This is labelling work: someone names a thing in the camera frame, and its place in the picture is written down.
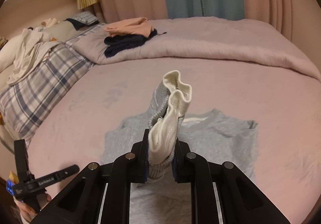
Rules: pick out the pink folded comforter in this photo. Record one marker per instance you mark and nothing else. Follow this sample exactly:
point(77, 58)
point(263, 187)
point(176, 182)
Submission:
point(204, 38)

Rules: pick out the striped blue pillow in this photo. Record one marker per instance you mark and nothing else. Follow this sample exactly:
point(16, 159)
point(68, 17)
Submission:
point(83, 19)

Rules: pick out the person's left hand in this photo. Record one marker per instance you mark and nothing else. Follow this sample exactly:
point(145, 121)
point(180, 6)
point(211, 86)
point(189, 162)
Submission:
point(27, 213)

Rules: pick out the folded peach garment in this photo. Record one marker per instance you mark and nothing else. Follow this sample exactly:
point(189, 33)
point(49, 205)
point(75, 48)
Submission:
point(133, 26)

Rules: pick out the pink bed sheet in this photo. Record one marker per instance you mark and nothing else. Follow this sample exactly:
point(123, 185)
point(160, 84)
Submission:
point(266, 120)

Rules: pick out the plaid blue white quilt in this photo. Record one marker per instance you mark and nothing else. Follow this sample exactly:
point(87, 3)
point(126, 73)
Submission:
point(26, 105)

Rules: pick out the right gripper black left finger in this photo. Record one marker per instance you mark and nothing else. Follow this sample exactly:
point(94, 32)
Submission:
point(100, 193)

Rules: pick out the white crumpled cloth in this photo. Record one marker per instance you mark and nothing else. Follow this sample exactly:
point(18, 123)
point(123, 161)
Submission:
point(33, 48)

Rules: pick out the beige body pillow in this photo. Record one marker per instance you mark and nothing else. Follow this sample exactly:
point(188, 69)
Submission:
point(62, 31)

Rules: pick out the folded dark navy garment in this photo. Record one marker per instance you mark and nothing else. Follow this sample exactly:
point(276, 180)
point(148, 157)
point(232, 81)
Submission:
point(119, 43)

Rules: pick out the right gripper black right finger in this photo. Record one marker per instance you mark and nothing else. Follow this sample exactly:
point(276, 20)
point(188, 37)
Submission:
point(221, 193)

